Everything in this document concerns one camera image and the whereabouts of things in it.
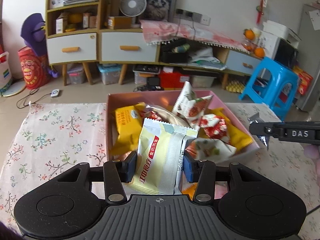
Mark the pink floral cloth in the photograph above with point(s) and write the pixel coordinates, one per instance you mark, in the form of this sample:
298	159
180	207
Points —
156	32

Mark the wall power outlets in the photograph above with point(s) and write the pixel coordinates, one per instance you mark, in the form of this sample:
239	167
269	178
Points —
192	16

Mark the red white nut packet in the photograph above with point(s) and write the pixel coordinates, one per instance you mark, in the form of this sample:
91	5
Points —
189	107

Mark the white green pistachio packet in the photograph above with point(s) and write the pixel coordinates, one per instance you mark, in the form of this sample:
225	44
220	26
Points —
210	149

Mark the yellow snack packet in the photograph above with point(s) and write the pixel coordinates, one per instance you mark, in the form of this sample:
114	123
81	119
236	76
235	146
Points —
237	138
129	125

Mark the framed cat picture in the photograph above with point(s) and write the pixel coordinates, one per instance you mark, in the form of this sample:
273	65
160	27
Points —
159	10

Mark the red cartoon bucket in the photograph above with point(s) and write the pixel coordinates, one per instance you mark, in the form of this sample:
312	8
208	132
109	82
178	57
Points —
34	68

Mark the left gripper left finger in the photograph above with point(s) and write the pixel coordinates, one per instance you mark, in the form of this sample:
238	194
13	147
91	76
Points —
113	174

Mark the low wooden tv bench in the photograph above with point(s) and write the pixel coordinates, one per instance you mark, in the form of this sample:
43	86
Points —
207	58

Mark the red storage box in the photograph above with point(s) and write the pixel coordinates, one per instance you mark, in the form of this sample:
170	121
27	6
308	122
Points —
172	81

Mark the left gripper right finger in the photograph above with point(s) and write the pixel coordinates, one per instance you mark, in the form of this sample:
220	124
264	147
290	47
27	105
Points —
205	173

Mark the brown cardboard box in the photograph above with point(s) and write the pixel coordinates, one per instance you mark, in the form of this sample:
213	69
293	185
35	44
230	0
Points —
118	22

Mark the orange small snack packet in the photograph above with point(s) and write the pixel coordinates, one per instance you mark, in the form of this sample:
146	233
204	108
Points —
190	190

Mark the purple plush toy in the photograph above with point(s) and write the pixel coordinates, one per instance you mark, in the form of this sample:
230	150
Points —
34	36

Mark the white wooden drawer cabinet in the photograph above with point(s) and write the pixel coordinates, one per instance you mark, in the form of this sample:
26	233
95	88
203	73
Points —
99	44

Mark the white shopping bag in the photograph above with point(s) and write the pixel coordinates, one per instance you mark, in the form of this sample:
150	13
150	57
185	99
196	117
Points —
5	73

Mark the floral tablecloth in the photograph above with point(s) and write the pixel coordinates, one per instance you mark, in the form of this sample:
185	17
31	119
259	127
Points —
54	137

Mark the pink snack packet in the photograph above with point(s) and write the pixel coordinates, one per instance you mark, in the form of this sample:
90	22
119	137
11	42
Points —
220	189

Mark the red white candy packet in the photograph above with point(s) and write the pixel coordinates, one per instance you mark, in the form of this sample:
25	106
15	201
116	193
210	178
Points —
214	127

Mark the pale green cake packet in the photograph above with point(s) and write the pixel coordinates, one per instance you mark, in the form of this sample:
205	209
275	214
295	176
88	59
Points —
159	165

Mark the oranges on bench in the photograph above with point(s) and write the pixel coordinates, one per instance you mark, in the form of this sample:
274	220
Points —
250	42

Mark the yellow snack packet left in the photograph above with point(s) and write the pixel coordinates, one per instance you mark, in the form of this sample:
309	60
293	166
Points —
129	125

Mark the white desk fan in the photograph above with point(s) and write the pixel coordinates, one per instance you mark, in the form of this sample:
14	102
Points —
132	9

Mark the pink white cardboard box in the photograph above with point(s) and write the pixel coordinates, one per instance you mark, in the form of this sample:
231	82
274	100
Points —
160	102

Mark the blue plastic stool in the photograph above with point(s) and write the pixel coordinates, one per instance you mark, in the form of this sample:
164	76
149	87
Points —
270	94

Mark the yellow snack packet right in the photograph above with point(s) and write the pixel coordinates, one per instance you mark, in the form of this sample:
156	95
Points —
237	138

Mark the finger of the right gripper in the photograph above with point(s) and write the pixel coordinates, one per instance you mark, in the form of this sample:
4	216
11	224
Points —
267	129

